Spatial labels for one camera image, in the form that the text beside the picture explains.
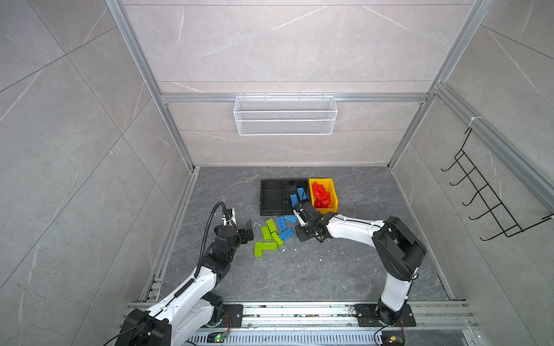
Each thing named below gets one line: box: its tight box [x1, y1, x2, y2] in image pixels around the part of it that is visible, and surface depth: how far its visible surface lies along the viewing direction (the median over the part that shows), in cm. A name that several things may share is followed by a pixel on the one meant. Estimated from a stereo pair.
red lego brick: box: [311, 180, 332, 209], surface depth 103 cm
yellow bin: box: [308, 178, 338, 215], surface depth 103 cm
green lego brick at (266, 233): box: [261, 225, 272, 241], surface depth 95 cm
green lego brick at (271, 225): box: [265, 218, 278, 233], surface depth 97 cm
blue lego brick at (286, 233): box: [279, 227, 295, 241], surface depth 95 cm
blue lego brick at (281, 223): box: [276, 216, 288, 233], surface depth 100 cm
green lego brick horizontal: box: [261, 242, 278, 251], surface depth 92 cm
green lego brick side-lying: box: [271, 232, 284, 248], surface depth 92 cm
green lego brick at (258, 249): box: [253, 241, 263, 258], surface depth 91 cm
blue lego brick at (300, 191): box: [297, 187, 308, 200], surface depth 109 cm
